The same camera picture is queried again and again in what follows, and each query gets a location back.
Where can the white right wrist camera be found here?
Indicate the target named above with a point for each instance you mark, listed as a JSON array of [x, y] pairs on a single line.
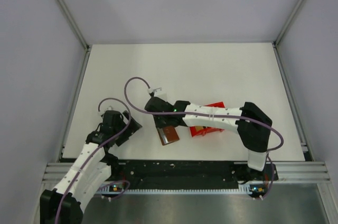
[[158, 92]]

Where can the aluminium frame rail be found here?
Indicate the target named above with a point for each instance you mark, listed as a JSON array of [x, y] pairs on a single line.
[[72, 23]]

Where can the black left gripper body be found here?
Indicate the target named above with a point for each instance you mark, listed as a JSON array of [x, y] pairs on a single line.
[[122, 137]]

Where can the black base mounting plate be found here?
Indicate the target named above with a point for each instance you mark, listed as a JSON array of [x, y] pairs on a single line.
[[189, 175]]

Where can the brown leather card holder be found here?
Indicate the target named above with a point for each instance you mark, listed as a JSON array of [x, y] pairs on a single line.
[[168, 135]]

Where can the red plastic bin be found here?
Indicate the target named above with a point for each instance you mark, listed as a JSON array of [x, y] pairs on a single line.
[[203, 130]]

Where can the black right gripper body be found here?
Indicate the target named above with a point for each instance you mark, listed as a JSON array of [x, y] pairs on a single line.
[[160, 122]]

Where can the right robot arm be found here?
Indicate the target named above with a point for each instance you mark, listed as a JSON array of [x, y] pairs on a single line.
[[249, 122]]

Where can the steel sheet panel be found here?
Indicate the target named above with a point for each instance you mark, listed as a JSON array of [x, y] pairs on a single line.
[[284, 204]]

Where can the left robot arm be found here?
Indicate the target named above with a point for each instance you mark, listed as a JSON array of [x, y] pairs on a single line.
[[94, 170]]

